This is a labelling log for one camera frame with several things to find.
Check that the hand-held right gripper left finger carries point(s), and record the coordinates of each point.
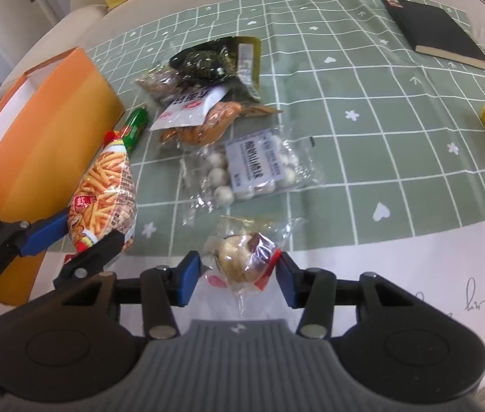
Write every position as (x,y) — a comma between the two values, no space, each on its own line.
(189,277)

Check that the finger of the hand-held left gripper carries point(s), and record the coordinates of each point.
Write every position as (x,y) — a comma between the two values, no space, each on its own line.
(92,255)
(45,231)

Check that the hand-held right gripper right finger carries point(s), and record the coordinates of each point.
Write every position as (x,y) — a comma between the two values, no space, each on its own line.
(287,281)

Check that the clear small pastry packet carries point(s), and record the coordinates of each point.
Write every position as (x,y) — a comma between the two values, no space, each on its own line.
(240,257)

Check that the fries print snack packet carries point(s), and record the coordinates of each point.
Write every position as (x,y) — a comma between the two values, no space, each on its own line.
(105,189)

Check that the orange cardboard box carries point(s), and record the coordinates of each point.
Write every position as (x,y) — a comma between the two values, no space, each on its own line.
(41,137)

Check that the olive green pickle packet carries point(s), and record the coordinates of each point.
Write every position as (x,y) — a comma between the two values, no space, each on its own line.
(199,62)

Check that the clear bag of white balls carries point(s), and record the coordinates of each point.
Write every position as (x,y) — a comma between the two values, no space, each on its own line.
(246,167)

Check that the green candy tube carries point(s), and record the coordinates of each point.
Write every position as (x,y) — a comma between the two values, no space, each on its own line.
(135,126)

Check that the green checked tablecloth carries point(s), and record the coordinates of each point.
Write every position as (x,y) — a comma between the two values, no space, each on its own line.
(354,158)

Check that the clear brown nut packet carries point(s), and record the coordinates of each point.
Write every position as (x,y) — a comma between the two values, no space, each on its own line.
(156,86)

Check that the black notebook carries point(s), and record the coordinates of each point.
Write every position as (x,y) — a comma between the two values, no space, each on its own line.
(435,30)

